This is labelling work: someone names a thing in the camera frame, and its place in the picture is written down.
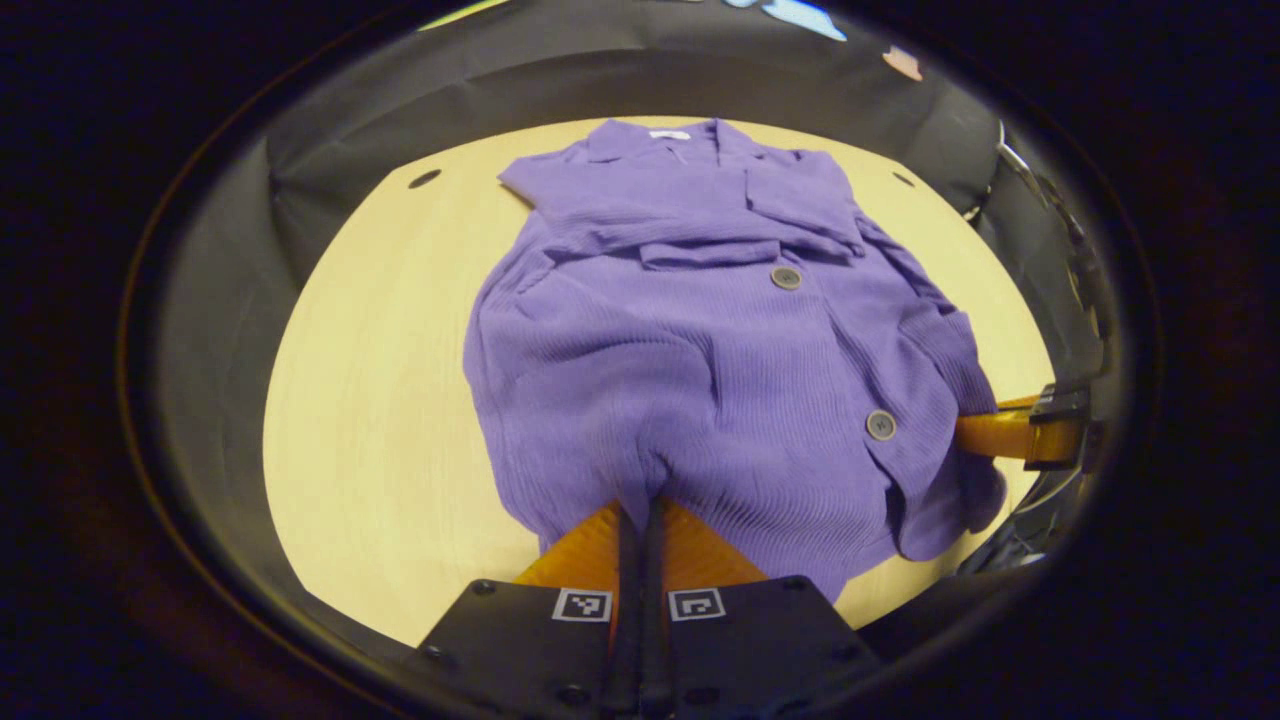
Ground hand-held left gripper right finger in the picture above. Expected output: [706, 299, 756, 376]
[640, 498, 881, 720]

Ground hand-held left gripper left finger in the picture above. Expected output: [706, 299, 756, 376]
[415, 500, 641, 720]

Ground purple button shirt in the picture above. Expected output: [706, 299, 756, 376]
[462, 118, 1009, 601]

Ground black backdrop cloth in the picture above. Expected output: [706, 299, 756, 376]
[150, 0, 1111, 681]

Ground white cable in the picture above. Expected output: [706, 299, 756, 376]
[962, 120, 1036, 223]

